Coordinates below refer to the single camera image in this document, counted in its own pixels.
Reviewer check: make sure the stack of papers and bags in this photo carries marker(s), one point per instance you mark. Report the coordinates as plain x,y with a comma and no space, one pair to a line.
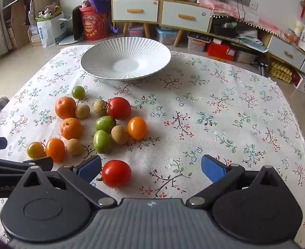
249,42

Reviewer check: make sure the red printed bucket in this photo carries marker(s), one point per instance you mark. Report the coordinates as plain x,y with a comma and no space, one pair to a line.
93,28

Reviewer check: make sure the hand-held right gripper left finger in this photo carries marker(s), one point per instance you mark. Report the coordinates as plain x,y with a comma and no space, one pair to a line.
89,170

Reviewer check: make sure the grey plush toys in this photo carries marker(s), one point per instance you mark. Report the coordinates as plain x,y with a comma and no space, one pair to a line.
47,11

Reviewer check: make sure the red box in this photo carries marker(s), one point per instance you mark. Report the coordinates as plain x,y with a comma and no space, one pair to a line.
219,51

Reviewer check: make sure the clear storage box blue lid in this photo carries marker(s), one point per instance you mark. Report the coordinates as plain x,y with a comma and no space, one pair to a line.
167,36

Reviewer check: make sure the white wall socket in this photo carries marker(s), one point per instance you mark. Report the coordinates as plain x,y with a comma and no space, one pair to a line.
253,5

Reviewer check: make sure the tan longan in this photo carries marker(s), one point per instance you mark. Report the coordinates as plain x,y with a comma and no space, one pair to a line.
74,146
100,107
119,134
82,111

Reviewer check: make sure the jar with orange contents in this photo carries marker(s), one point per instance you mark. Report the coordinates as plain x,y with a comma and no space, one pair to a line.
291,36

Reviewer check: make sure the pink cloth with pompoms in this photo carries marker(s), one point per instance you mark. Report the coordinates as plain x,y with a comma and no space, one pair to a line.
219,6

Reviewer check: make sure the red tomato with green stem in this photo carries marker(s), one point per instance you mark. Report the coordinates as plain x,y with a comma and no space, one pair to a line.
116,173

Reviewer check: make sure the yellow egg carton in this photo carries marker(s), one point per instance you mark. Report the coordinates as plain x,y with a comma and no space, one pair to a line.
280,72

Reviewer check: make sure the small round green tomato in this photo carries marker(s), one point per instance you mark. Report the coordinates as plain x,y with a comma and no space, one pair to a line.
78,92

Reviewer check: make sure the orange mandarin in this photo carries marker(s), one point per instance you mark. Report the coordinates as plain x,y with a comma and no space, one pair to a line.
71,128
65,107

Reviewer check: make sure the white ribbed plate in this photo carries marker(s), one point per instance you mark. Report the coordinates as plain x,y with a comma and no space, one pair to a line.
126,64

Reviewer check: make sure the yellow cherry tomato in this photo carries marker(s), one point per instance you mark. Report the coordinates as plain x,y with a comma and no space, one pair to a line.
35,149

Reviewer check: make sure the black panel on white base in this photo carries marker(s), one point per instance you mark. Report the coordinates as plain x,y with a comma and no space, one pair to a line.
76,23

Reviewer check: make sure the clear storage box orange latch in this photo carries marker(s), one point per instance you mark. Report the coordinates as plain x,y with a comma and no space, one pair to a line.
199,44

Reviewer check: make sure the floral tablecloth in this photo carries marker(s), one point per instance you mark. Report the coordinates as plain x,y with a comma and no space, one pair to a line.
219,122

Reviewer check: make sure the clear storage box pink contents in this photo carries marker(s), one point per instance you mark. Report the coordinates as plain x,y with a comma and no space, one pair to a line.
136,32

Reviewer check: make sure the white paper shopping bag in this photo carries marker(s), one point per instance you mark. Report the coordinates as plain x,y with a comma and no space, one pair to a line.
49,31

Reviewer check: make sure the white printed box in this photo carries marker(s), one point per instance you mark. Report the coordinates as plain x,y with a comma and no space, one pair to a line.
304,84

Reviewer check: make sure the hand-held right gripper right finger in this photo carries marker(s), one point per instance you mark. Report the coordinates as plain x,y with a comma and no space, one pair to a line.
213,168

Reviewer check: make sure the red tomato with dry calyx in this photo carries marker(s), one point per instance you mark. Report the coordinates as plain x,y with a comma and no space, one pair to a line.
120,108

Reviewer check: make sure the black bag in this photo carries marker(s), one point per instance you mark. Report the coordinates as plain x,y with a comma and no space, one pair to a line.
223,29

